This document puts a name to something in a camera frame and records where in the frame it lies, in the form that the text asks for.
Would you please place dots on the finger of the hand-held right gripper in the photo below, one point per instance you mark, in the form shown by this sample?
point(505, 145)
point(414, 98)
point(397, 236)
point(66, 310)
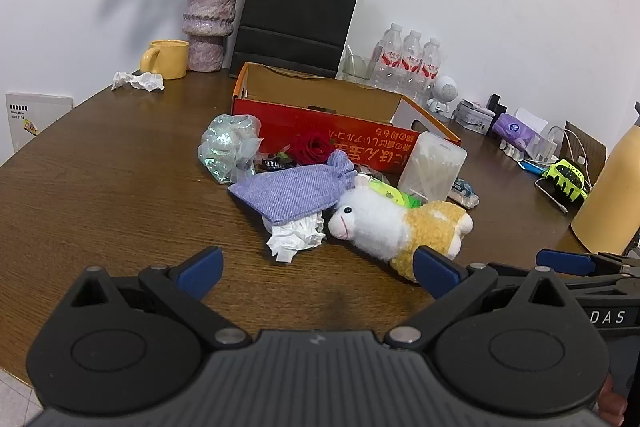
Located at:
point(565, 260)
point(595, 283)

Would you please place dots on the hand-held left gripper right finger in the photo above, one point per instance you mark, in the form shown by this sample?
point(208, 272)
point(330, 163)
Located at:
point(435, 272)

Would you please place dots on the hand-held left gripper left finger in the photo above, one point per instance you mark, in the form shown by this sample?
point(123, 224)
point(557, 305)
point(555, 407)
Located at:
point(202, 269)

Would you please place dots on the white and yellow plush alpaca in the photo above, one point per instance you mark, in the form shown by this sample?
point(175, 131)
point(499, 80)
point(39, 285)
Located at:
point(375, 222)

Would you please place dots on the blue and white packet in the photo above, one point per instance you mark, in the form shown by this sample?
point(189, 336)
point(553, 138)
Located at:
point(462, 193)

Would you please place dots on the white tissue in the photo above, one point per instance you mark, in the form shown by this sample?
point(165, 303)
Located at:
point(145, 81)
point(295, 237)

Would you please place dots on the clear cotton swab box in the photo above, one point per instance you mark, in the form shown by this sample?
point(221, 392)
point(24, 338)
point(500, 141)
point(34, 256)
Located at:
point(430, 167)

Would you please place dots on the purple fabric pouch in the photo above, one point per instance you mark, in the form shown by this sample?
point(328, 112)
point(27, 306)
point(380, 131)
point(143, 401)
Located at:
point(290, 194)

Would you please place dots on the iridescent cellophane wrap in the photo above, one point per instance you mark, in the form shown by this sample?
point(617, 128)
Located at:
point(225, 147)

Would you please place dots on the small black wrapper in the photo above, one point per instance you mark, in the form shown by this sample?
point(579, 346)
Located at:
point(275, 163)

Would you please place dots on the red rose flower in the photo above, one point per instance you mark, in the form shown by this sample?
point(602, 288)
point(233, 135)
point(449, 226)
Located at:
point(312, 149)

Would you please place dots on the red cardboard box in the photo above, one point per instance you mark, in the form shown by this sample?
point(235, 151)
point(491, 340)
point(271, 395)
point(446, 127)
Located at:
point(300, 122)

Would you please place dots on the person's right hand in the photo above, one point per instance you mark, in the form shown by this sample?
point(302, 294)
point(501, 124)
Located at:
point(610, 399)

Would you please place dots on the yellow kettle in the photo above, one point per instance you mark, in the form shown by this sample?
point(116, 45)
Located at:
point(610, 197)

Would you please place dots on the neon yellow black glove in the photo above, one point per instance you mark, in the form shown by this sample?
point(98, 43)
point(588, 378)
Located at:
point(565, 177)

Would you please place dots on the brown cardboard sheet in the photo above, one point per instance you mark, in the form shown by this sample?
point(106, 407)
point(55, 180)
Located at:
point(595, 157)

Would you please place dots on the purple tissue pack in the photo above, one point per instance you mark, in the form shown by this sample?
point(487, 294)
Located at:
point(515, 129)

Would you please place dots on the white paper card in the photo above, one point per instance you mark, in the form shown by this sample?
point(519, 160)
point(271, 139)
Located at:
point(531, 117)

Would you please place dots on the small black box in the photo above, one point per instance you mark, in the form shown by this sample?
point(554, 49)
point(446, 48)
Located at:
point(496, 103)

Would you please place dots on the white robot figurine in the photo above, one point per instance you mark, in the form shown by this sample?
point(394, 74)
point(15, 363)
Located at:
point(444, 89)

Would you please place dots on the water bottle with red label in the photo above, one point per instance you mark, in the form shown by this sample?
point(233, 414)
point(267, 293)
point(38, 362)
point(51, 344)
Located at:
point(431, 67)
point(411, 62)
point(387, 57)

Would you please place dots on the yellow mug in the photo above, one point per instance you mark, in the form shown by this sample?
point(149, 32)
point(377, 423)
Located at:
point(170, 59)

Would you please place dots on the clear drinking glass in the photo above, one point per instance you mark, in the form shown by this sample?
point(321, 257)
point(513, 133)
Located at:
point(357, 67)

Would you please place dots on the white printed board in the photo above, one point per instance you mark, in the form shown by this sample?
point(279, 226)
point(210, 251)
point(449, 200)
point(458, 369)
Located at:
point(35, 117)

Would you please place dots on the mottled pink ceramic vase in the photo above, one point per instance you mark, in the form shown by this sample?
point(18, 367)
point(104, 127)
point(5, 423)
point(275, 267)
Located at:
point(207, 22)

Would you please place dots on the black paper bag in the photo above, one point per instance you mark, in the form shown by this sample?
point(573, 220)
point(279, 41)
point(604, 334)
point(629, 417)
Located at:
point(295, 7)

